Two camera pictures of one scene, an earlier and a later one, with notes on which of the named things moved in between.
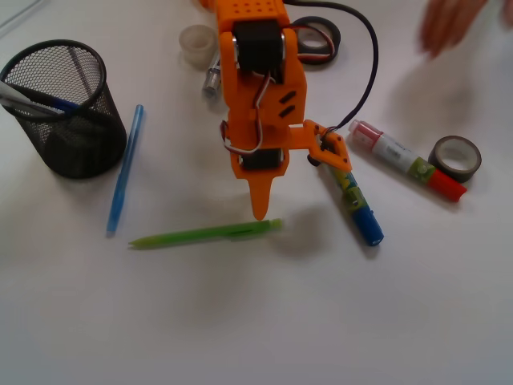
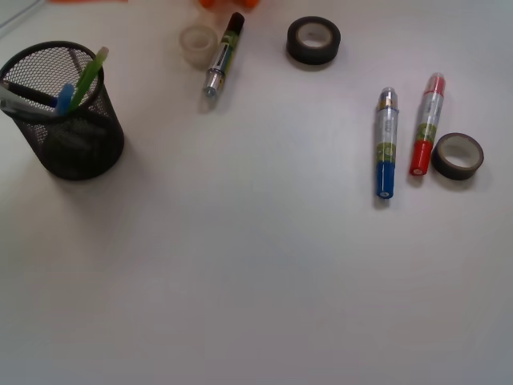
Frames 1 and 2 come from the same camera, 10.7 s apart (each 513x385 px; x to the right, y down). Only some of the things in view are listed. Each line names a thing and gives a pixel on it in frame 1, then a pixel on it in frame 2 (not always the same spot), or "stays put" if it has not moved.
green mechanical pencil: x=207 y=235 -> x=86 y=79
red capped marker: x=402 y=158 -> x=428 y=124
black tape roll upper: x=318 y=40 stays put
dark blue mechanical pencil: x=66 y=106 -> x=45 y=98
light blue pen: x=124 y=169 -> x=64 y=98
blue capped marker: x=359 y=206 -> x=387 y=115
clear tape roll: x=198 y=45 stays put
